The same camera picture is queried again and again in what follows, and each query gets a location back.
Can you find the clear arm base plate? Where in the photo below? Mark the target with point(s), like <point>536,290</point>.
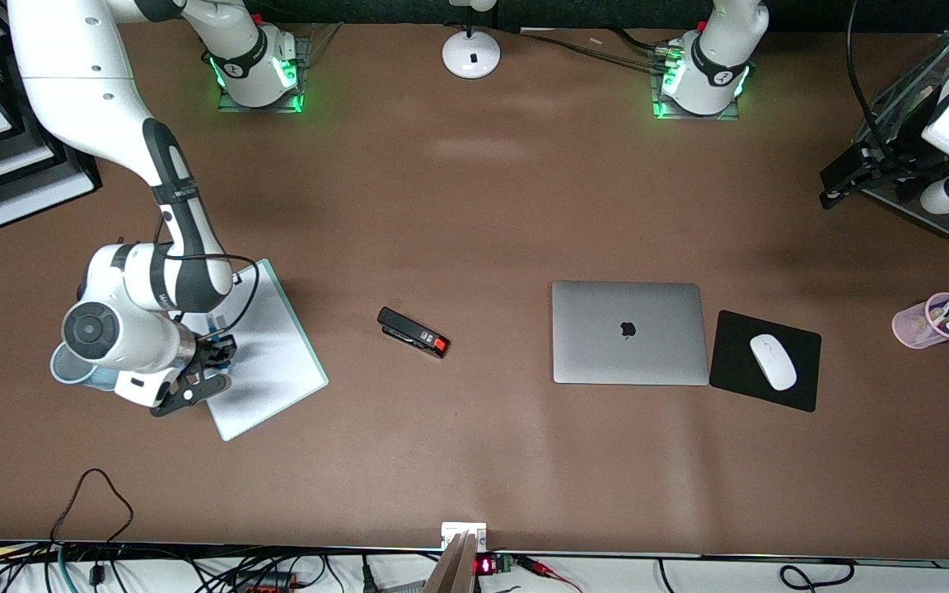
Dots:
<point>668,114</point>
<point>231,105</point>

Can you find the black mouse pad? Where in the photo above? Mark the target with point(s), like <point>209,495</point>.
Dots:
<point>734,387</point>

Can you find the white computer mouse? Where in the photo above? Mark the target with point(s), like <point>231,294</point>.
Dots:
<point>773,362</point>

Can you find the black and red stapler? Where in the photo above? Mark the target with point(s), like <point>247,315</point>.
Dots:
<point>409,331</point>

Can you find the white mounting block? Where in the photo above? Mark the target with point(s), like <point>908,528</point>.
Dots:
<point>451,531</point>

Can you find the silver laptop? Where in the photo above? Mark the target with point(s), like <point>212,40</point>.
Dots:
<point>598,354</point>

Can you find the pink mesh pen cup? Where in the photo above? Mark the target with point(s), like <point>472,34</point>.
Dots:
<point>911,329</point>

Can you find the black right camera mount bracket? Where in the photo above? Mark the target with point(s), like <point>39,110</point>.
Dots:
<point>190,394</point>

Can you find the light blue mesh cup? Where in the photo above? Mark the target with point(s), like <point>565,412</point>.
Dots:
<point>79,376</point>

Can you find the orange device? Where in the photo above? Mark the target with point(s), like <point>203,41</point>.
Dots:
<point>273,585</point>

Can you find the mint green clipboard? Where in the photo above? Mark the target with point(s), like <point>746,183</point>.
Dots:
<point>300,329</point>

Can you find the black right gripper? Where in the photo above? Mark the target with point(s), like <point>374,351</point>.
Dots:
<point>212,352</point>

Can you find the grey mount beam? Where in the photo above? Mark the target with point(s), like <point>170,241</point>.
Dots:
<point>451,572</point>

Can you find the red LED circuit board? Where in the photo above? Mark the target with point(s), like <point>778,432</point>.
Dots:
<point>499,564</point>

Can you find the blue marker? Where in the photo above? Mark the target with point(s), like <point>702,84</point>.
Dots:
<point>212,327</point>

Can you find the white round-base stand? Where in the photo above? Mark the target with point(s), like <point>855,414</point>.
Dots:
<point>471,58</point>

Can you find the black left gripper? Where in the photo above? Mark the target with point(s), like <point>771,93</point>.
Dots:
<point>884,164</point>

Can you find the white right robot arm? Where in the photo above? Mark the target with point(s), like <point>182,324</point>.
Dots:
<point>87,82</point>

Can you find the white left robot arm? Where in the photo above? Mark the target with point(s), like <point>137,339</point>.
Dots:
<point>713,74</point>

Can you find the white paper sheet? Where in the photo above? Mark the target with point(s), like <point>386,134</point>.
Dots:
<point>277,387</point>

